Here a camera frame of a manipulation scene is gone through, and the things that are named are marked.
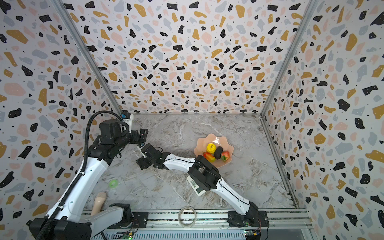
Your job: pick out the aluminium corner post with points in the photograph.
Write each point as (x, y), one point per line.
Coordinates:
(293, 47)
(65, 16)

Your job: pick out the yellow fake lemon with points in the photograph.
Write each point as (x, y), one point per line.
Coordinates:
(211, 148)

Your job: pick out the white remote control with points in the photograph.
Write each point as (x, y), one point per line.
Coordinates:
(198, 190)

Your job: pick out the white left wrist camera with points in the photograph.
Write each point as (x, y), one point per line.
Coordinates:
(127, 118)

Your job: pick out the aluminium left corner post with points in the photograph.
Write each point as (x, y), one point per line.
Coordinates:
(65, 16)

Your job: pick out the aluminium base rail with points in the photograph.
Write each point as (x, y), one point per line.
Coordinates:
(285, 224)

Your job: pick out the red yellow fake mango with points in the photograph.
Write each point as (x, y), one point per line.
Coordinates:
(209, 157)

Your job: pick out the pink wavy fruit bowl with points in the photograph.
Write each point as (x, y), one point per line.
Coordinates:
(218, 141)

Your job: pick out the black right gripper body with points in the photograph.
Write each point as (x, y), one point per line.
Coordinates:
(147, 157)

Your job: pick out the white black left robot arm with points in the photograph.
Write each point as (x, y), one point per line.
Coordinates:
(64, 220)

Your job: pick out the green fake lime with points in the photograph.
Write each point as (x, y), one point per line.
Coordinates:
(113, 184)

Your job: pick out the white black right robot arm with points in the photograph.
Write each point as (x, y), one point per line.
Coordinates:
(207, 178)

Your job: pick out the dark fake avocado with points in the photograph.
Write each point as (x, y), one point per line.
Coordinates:
(218, 153)

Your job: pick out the red fake strawberry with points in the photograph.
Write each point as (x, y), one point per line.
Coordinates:
(225, 156)

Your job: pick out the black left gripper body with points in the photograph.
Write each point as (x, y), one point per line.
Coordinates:
(126, 137)

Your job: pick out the aluminium right corner post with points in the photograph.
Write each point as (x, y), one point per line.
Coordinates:
(293, 47)

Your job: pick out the clear tape roll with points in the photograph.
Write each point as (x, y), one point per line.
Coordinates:
(187, 217)

